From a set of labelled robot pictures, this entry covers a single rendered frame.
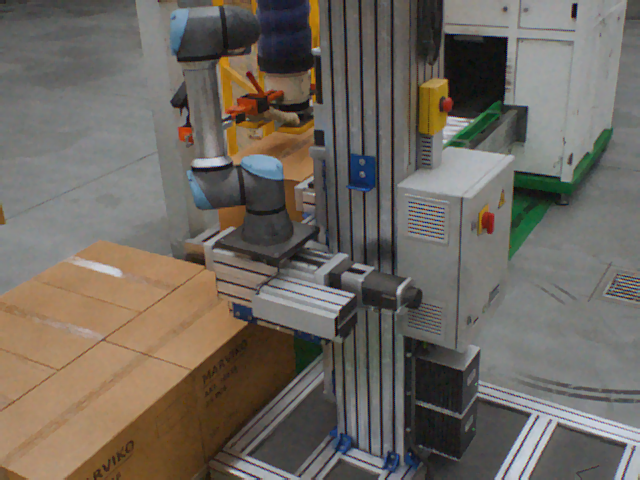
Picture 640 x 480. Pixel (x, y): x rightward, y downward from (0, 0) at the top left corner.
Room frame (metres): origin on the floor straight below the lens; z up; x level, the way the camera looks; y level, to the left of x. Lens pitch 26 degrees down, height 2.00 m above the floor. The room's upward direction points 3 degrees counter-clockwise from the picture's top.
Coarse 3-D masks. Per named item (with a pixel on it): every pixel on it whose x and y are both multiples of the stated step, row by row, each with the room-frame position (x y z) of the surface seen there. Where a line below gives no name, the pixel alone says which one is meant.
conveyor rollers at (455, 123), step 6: (450, 120) 4.54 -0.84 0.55; (456, 120) 4.59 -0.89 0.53; (462, 120) 4.57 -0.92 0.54; (468, 120) 4.55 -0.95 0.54; (450, 126) 4.43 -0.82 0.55; (456, 126) 4.42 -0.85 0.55; (462, 126) 4.44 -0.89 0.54; (444, 132) 4.35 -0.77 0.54; (450, 132) 4.33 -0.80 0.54; (456, 132) 4.32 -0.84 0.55; (480, 132) 4.32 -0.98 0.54; (444, 138) 4.25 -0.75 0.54; (450, 138) 4.24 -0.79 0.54; (474, 138) 4.21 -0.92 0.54; (468, 144) 4.09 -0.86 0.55
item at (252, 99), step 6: (240, 96) 2.83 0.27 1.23; (246, 96) 2.85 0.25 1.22; (252, 96) 2.85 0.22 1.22; (258, 96) 2.84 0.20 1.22; (264, 96) 2.83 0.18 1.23; (240, 102) 2.79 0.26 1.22; (246, 102) 2.78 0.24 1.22; (252, 102) 2.76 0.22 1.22; (258, 102) 2.76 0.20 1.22; (264, 102) 2.80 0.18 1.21; (258, 108) 2.77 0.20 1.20; (264, 108) 2.79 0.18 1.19; (252, 114) 2.77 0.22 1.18
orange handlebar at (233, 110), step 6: (312, 84) 3.01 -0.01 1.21; (270, 90) 2.95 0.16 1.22; (282, 90) 2.95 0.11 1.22; (270, 96) 2.87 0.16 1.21; (276, 96) 2.90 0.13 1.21; (228, 108) 2.72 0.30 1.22; (234, 108) 2.71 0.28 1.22; (240, 108) 2.71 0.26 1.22; (246, 108) 2.73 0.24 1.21; (252, 108) 2.75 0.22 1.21; (234, 114) 2.66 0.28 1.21; (246, 114) 2.72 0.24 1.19; (192, 138) 2.46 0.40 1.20
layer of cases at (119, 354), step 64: (128, 256) 2.92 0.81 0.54; (0, 320) 2.45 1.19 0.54; (64, 320) 2.42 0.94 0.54; (128, 320) 2.40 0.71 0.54; (192, 320) 2.38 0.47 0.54; (0, 384) 2.05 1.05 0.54; (64, 384) 2.03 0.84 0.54; (128, 384) 2.01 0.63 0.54; (192, 384) 2.07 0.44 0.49; (256, 384) 2.35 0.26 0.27; (0, 448) 1.74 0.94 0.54; (64, 448) 1.72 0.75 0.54; (128, 448) 1.80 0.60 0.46; (192, 448) 2.03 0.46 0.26
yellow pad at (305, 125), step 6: (300, 114) 2.92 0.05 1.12; (300, 120) 2.91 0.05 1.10; (306, 120) 2.92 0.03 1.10; (312, 120) 2.93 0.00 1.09; (282, 126) 2.87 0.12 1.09; (288, 126) 2.86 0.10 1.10; (294, 126) 2.85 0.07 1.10; (300, 126) 2.85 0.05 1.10; (306, 126) 2.86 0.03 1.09; (312, 126) 2.90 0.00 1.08; (282, 132) 2.85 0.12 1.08; (288, 132) 2.84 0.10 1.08; (294, 132) 2.82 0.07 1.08; (300, 132) 2.82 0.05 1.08
